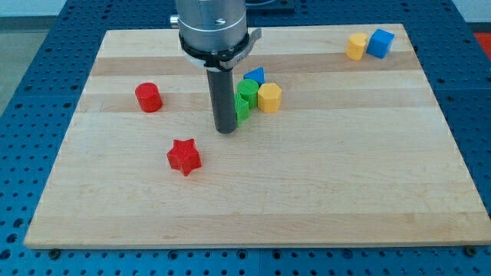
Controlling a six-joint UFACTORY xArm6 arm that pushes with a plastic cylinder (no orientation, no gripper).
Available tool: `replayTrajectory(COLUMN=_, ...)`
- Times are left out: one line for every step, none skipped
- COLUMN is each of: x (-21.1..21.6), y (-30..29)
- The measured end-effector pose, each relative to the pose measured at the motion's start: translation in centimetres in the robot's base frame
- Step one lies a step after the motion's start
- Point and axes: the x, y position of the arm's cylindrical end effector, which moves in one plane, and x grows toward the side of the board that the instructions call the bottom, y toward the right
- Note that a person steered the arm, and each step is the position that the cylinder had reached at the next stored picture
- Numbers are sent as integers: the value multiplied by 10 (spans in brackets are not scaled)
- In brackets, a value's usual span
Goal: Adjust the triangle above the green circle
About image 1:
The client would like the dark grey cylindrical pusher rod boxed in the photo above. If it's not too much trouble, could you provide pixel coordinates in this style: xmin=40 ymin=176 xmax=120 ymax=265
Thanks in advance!
xmin=206 ymin=71 xmax=236 ymax=134

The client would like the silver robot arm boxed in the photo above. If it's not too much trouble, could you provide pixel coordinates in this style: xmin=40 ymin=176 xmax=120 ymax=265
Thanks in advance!
xmin=176 ymin=0 xmax=249 ymax=134

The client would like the blue triangle block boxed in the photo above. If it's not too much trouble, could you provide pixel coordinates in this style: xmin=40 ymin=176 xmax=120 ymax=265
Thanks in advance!
xmin=243 ymin=67 xmax=265 ymax=86

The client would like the green cylinder block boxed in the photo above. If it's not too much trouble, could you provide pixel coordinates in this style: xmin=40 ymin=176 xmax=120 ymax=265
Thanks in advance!
xmin=237 ymin=79 xmax=259 ymax=109

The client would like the green ribbed block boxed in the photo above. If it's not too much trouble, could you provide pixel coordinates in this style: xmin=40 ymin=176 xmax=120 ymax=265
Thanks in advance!
xmin=234 ymin=94 xmax=250 ymax=127

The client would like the yellow hexagon block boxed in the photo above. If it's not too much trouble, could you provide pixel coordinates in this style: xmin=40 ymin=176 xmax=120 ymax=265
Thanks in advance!
xmin=258 ymin=83 xmax=282 ymax=113

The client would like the red cylinder block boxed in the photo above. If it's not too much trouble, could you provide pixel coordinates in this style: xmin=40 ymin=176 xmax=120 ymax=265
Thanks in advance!
xmin=135 ymin=82 xmax=163 ymax=113

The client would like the red star block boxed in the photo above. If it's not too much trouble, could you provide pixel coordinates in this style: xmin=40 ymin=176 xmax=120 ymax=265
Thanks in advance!
xmin=166 ymin=139 xmax=202 ymax=176

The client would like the yellow heart block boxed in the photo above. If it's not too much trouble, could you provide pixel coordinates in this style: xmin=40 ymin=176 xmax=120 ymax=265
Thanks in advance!
xmin=345 ymin=32 xmax=368 ymax=61

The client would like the light wooden board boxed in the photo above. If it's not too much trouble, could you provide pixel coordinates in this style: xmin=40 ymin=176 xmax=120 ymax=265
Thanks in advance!
xmin=25 ymin=24 xmax=490 ymax=249

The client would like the blue cube block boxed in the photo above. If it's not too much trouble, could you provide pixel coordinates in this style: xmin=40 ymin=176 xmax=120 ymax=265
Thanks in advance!
xmin=367 ymin=29 xmax=395 ymax=59

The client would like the black clamp ring with lever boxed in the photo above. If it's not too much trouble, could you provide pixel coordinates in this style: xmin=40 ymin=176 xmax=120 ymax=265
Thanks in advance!
xmin=178 ymin=27 xmax=263 ymax=73

